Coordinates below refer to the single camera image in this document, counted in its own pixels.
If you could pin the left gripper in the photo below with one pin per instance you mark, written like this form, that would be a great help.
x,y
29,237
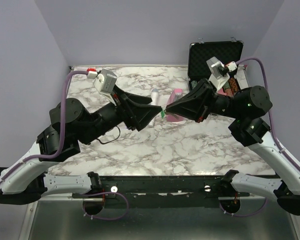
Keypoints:
x,y
134,109

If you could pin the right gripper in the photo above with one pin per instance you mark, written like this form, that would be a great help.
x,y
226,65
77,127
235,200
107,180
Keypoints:
x,y
198,103

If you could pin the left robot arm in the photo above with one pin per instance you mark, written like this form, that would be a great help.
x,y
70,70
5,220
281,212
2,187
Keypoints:
x,y
71,124

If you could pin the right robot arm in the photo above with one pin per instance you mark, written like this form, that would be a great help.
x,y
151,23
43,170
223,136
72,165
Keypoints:
x,y
247,108

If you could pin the pink metronome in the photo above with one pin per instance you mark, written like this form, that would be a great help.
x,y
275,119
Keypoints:
x,y
176,94

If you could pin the white microphone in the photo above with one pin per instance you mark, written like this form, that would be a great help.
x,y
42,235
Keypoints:
x,y
154,97

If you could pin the black poker chip case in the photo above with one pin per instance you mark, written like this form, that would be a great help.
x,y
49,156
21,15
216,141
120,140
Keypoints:
x,y
228,52

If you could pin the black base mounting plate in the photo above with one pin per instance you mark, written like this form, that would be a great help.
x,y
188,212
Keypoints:
x,y
162,191

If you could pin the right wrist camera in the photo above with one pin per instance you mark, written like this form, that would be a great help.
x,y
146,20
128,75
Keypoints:
x,y
219,73

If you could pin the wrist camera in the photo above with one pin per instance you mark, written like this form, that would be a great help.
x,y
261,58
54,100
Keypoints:
x,y
219,73
105,82

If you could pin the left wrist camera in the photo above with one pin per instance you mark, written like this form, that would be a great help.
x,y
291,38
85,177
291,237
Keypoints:
x,y
105,82

